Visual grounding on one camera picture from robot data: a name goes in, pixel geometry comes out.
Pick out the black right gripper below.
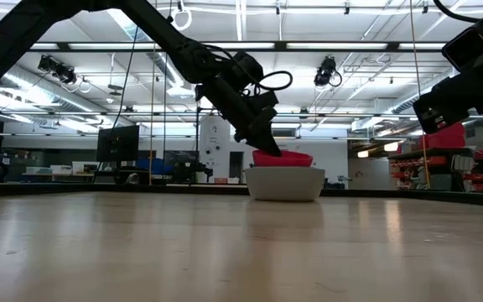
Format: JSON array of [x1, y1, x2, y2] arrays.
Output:
[[412, 62, 483, 136]]

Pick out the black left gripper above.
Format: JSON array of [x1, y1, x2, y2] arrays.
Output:
[[199, 74, 283, 158]]

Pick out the red plastic bowl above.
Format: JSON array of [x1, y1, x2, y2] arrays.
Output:
[[252, 149, 314, 169]]

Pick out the stacked red storage bins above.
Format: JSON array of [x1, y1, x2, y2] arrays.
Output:
[[418, 122, 467, 149]]

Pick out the white pillar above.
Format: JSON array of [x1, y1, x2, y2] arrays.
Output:
[[199, 114, 242, 185]]

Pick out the large grey bowl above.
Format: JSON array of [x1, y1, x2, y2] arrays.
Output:
[[244, 166, 326, 202]]

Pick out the parts bin rack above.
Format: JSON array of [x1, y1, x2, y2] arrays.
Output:
[[387, 146, 483, 193]]

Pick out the black computer monitor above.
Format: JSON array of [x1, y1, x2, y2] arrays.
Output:
[[96, 124, 141, 164]]

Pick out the yellow hanging cable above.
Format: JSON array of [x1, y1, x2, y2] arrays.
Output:
[[408, 0, 433, 190]]

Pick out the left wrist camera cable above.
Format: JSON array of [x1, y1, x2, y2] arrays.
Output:
[[257, 70, 294, 92]]

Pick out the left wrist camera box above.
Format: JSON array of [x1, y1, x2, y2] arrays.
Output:
[[231, 51, 264, 86]]

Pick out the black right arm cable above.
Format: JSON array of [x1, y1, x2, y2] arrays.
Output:
[[433, 0, 483, 24]]

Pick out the black frame-mounted camera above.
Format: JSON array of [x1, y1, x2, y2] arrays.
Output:
[[37, 54, 78, 86], [313, 55, 344, 90]]

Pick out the tan hanging cord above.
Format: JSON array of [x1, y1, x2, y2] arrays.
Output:
[[148, 41, 158, 185]]

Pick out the black overhead frame bar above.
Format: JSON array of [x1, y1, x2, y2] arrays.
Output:
[[29, 40, 450, 53]]

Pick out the black hanging cable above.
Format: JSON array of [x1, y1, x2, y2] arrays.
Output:
[[110, 24, 142, 132]]

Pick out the white looped cable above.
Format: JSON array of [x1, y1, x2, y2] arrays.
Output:
[[170, 5, 194, 32]]

